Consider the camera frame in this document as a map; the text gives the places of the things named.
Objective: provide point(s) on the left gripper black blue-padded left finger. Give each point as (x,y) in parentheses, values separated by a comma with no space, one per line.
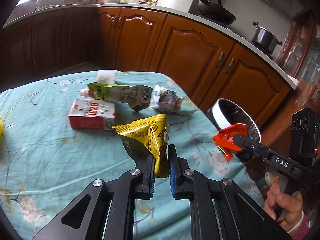
(104,209)

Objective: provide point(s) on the brown wooden kitchen cabinets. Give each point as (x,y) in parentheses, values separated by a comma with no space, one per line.
(206,60)

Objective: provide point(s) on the red orange foil wrapper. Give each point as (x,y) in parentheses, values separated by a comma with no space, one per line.
(224,140)

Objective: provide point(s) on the silver crumpled wrapper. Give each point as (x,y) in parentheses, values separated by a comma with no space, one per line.
(164,100)

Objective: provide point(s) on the person's right hand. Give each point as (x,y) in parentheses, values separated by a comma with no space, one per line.
(292,205)

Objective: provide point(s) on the steel cooking pot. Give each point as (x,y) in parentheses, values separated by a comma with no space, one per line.
(264,39)

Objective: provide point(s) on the red white 1928 carton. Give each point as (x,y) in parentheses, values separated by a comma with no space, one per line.
(92,114)

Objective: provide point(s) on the white sponge block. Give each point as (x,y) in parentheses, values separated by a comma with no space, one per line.
(106,76)

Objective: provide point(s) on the yellow snack bag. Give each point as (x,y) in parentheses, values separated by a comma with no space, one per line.
(153,133)

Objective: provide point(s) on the pink sleeve forearm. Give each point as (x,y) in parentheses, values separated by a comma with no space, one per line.
(299,226)

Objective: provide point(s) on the yellow foam fruit net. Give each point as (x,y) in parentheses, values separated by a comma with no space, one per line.
(1,131)

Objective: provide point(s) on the black camera box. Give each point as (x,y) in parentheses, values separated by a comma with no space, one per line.
(304,136)

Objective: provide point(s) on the black wok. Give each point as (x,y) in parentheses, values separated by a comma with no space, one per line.
(215,12)

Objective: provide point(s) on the teal floral tablecloth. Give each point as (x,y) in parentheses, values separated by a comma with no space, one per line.
(45,163)

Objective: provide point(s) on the white black trash bin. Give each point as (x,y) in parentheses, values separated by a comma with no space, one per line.
(225,113)

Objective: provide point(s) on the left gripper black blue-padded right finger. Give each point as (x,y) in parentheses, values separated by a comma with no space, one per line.
(219,209)

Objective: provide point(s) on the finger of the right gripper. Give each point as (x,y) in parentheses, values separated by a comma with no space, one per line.
(245,143)

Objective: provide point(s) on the green white drink pouch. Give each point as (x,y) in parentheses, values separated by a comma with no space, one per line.
(137,97)

